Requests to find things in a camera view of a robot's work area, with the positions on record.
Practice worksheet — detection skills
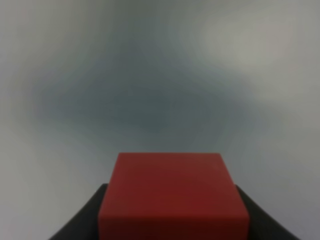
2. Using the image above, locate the red cube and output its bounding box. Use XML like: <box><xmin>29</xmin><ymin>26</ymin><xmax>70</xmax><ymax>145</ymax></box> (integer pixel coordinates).
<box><xmin>98</xmin><ymin>152</ymin><xmax>250</xmax><ymax>240</ymax></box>

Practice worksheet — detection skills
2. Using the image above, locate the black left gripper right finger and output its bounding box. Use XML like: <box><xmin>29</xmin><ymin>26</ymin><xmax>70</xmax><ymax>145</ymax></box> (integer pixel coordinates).
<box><xmin>236</xmin><ymin>185</ymin><xmax>299</xmax><ymax>240</ymax></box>

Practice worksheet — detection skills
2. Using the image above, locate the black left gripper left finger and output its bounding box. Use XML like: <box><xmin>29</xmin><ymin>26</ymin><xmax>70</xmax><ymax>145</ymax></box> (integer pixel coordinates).
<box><xmin>49</xmin><ymin>183</ymin><xmax>108</xmax><ymax>240</ymax></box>

